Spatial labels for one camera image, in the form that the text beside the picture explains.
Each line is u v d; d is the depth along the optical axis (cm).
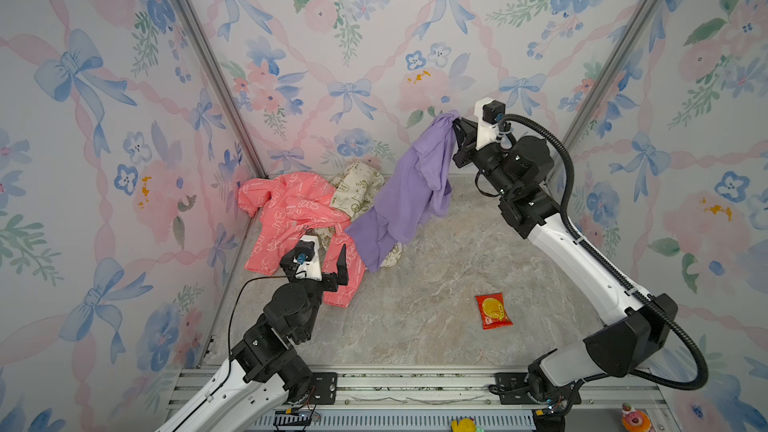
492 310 86
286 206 97
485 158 57
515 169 52
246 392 48
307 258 54
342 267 64
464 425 67
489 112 52
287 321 48
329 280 60
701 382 38
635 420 68
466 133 58
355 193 97
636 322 40
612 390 75
